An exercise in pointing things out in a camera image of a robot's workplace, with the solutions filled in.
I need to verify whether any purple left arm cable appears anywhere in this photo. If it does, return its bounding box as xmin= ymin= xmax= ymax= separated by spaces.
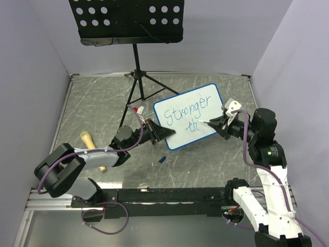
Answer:
xmin=37 ymin=104 xmax=144 ymax=195

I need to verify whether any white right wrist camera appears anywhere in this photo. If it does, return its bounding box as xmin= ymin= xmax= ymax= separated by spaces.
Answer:
xmin=223 ymin=98 xmax=242 ymax=126

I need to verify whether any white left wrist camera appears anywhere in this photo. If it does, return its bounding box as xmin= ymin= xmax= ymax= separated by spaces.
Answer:
xmin=133 ymin=106 xmax=154 ymax=124

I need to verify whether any wooden mallet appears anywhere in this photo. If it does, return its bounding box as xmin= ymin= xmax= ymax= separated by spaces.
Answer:
xmin=80 ymin=131 xmax=107 ymax=173

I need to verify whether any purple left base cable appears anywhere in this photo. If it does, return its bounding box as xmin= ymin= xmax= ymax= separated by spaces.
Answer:
xmin=81 ymin=202 xmax=129 ymax=235

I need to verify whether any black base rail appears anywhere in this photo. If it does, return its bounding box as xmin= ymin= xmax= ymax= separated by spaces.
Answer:
xmin=71 ymin=187 xmax=237 ymax=219

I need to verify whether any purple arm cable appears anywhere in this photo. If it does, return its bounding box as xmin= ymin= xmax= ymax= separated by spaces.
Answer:
xmin=232 ymin=109 xmax=327 ymax=247
xmin=37 ymin=104 xmax=144 ymax=195

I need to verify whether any blue marker cap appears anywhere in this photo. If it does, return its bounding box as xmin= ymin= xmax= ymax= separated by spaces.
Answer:
xmin=159 ymin=156 xmax=167 ymax=163

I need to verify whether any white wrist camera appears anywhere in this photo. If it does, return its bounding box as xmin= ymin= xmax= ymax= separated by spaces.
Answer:
xmin=223 ymin=98 xmax=242 ymax=126
xmin=133 ymin=106 xmax=154 ymax=124

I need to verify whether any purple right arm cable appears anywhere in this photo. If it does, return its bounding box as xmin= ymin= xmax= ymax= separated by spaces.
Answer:
xmin=232 ymin=109 xmax=327 ymax=247

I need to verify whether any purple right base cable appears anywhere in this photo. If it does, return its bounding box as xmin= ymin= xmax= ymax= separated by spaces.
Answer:
xmin=223 ymin=203 xmax=255 ymax=230

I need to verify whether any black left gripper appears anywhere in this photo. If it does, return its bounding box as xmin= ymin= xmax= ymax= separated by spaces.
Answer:
xmin=125 ymin=118 xmax=175 ymax=151

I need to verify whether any black music stand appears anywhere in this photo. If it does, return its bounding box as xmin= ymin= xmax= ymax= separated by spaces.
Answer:
xmin=68 ymin=0 xmax=188 ymax=135

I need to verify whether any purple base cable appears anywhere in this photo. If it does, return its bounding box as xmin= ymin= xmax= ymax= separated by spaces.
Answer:
xmin=81 ymin=202 xmax=129 ymax=235
xmin=223 ymin=203 xmax=255 ymax=230

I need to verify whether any blue framed whiteboard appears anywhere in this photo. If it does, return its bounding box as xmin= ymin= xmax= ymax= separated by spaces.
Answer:
xmin=153 ymin=83 xmax=223 ymax=151

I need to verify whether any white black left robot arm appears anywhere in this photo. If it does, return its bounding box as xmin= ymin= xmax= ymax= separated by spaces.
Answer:
xmin=34 ymin=119 xmax=176 ymax=207

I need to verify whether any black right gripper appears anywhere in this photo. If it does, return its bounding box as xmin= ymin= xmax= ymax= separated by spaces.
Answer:
xmin=207 ymin=113 xmax=257 ymax=142

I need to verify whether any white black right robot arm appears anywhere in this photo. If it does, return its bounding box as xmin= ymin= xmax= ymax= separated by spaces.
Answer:
xmin=207 ymin=107 xmax=312 ymax=246

